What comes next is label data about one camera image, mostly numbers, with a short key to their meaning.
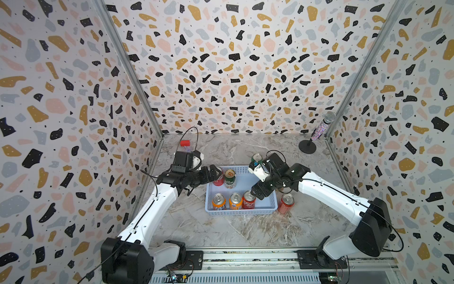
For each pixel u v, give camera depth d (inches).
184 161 24.3
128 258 15.0
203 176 27.6
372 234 16.0
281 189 27.2
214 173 28.2
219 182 37.2
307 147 44.7
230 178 35.1
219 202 31.6
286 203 31.4
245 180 38.6
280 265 28.8
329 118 33.0
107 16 28.1
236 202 31.5
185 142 46.0
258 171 28.6
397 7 27.8
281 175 23.7
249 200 32.0
